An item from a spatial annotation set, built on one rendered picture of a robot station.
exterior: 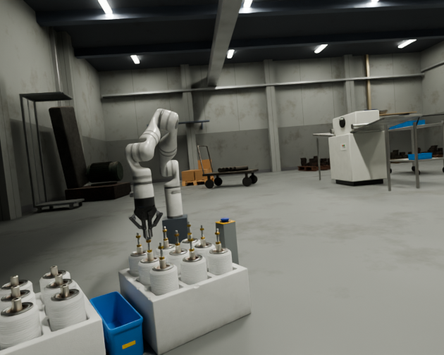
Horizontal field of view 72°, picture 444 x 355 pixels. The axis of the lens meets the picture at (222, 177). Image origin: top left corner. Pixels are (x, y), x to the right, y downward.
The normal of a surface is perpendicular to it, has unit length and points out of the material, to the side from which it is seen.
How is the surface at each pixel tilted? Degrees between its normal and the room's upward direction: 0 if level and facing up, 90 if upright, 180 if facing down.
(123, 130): 90
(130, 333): 92
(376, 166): 90
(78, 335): 90
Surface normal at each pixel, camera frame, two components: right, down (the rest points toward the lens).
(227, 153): 0.09, 0.05
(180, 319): 0.56, 0.00
